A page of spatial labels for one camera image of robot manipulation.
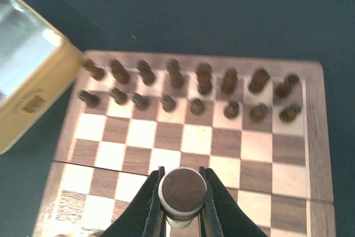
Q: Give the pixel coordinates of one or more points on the dark chess pieces group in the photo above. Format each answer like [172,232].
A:
[189,94]

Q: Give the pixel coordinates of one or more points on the gold metal tin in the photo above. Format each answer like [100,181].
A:
[38,64]

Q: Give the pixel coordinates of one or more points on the wooden chess board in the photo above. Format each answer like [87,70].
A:
[282,182]

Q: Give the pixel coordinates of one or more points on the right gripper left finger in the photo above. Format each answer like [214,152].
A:
[144,215]

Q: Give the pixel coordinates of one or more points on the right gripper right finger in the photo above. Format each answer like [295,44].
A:
[220,215]

